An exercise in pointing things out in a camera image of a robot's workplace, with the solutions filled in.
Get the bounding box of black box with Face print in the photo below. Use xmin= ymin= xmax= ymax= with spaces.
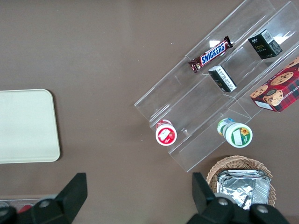
xmin=248 ymin=28 xmax=283 ymax=60

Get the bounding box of cream plastic tray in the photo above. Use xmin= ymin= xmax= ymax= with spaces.
xmin=0 ymin=88 xmax=61 ymax=164

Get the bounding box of aluminium foil tray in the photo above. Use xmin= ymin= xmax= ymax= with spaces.
xmin=216 ymin=169 xmax=271 ymax=210

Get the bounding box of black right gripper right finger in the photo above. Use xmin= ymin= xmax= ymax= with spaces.
xmin=186 ymin=172 xmax=291 ymax=224

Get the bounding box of clear plastic container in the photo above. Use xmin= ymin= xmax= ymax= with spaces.
xmin=0 ymin=197 xmax=42 ymax=213

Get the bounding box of woven wicker basket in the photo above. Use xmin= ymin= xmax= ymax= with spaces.
xmin=206 ymin=155 xmax=277 ymax=208

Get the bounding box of small red object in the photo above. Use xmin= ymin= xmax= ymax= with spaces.
xmin=18 ymin=204 xmax=33 ymax=213

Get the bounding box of Snickers chocolate bar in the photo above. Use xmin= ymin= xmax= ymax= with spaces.
xmin=188 ymin=35 xmax=234 ymax=74

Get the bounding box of clear acrylic stepped display shelf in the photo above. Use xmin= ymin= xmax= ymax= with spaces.
xmin=134 ymin=0 xmax=299 ymax=173

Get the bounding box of yogurt cup with strawberry lid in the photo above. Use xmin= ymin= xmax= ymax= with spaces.
xmin=155 ymin=119 xmax=178 ymax=146

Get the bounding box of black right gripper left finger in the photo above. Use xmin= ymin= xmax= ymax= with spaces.
xmin=0 ymin=172 xmax=88 ymax=224

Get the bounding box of black box with white label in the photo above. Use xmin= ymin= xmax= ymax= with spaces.
xmin=208 ymin=65 xmax=237 ymax=93

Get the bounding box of red tartan cookie box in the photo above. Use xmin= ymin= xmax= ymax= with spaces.
xmin=249 ymin=56 xmax=299 ymax=113

